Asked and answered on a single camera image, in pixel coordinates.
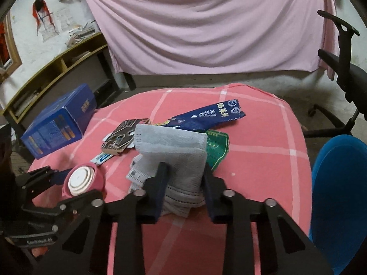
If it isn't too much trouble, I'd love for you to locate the wooden shelf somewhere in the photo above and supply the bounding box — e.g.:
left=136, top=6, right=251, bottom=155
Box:
left=1, top=30, right=136, bottom=127

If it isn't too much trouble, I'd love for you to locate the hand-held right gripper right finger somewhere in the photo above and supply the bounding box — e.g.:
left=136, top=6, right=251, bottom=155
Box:
left=202, top=166, right=334, bottom=275

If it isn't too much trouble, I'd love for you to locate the pink plaid blanket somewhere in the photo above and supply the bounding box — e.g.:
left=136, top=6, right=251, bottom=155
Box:
left=27, top=83, right=313, bottom=275

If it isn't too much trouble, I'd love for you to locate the red hanging decoration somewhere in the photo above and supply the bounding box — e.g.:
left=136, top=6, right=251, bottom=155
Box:
left=31, top=0, right=55, bottom=36

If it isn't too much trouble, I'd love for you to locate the blue cardboard box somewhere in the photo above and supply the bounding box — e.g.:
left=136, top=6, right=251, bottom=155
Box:
left=21, top=84, right=98, bottom=159

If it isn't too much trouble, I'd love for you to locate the dark blue long packet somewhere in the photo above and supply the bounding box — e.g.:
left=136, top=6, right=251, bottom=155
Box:
left=149, top=99, right=246, bottom=132

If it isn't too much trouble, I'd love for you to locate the grey towel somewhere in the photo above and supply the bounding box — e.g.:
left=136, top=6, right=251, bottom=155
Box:
left=126, top=123, right=207, bottom=217

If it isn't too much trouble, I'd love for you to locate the white blue sachet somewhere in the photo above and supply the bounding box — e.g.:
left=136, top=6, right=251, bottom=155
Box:
left=89, top=152, right=115, bottom=167

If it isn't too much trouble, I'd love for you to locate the pink curtain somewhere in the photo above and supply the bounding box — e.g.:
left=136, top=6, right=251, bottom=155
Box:
left=79, top=0, right=337, bottom=75

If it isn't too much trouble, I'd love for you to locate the black patterned packet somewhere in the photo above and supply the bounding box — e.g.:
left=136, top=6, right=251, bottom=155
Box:
left=101, top=117, right=150, bottom=156

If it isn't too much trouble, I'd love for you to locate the white wall paper sheet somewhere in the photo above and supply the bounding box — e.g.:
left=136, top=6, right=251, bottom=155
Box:
left=43, top=7, right=69, bottom=42

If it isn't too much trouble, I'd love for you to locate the wooden frame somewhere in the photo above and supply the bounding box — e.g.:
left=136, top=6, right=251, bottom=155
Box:
left=0, top=11, right=23, bottom=72

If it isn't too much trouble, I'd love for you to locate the black office chair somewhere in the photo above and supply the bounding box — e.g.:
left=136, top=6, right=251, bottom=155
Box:
left=302, top=10, right=367, bottom=138

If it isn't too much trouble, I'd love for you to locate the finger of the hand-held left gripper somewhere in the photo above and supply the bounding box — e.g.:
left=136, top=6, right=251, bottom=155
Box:
left=20, top=190, right=104, bottom=217
left=15, top=165, right=70, bottom=190

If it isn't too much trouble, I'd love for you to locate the green packet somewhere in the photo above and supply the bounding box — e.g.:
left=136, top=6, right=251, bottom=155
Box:
left=205, top=130, right=230, bottom=172

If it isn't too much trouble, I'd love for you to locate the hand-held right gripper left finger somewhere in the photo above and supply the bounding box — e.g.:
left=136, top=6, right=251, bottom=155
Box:
left=33, top=162, right=170, bottom=275

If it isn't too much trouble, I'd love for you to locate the stack of papers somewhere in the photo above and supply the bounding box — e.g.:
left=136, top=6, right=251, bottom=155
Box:
left=66, top=20, right=96, bottom=46

